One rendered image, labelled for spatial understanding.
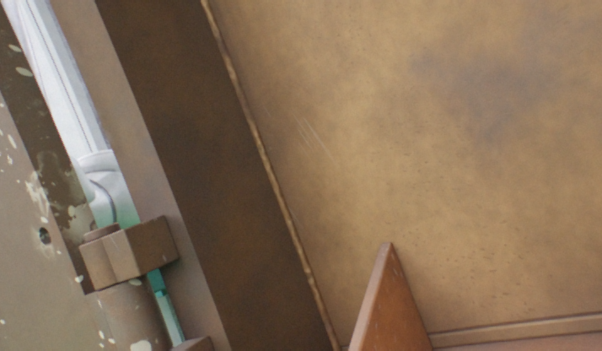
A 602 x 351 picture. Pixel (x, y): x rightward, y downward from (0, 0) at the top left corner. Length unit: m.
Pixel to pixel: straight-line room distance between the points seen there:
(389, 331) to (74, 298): 0.21
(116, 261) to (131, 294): 0.02
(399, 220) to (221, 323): 0.13
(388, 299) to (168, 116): 0.18
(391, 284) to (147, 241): 0.15
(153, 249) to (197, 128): 0.09
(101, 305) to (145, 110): 0.13
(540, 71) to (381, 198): 0.13
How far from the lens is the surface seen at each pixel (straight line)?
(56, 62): 1.95
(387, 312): 0.47
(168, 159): 0.48
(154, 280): 1.67
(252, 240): 0.50
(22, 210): 0.55
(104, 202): 1.60
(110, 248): 0.48
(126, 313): 0.49
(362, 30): 0.47
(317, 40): 0.49
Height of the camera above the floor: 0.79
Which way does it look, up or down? 1 degrees down
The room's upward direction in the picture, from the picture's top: 21 degrees counter-clockwise
